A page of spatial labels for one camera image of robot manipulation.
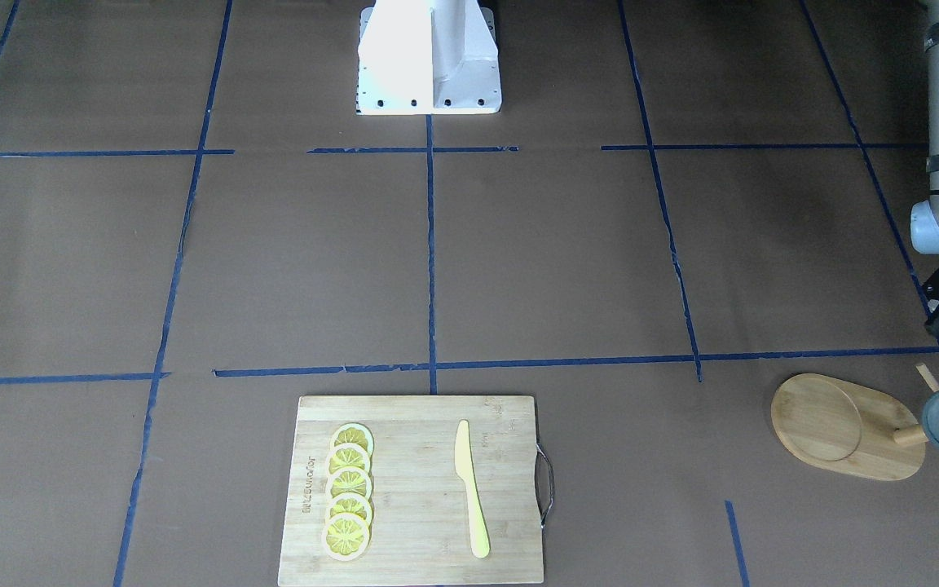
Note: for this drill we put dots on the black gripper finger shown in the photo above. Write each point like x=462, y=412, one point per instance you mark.
x=932, y=324

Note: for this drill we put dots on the wooden cup rack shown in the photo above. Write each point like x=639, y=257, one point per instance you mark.
x=850, y=429

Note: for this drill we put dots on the yellow plastic knife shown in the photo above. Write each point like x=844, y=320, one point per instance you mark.
x=480, y=542

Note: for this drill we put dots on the bamboo cutting board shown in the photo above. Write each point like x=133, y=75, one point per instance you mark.
x=419, y=532

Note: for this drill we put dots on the lemon slice one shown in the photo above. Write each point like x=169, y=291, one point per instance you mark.
x=354, y=433

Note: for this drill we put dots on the lemon slice two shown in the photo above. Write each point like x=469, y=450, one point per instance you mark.
x=349, y=456

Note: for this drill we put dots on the lemon slice three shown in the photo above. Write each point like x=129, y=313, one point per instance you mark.
x=349, y=479

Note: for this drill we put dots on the lemon slice four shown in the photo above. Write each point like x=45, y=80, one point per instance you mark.
x=352, y=503

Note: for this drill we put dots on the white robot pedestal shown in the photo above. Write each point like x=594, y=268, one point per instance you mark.
x=420, y=58

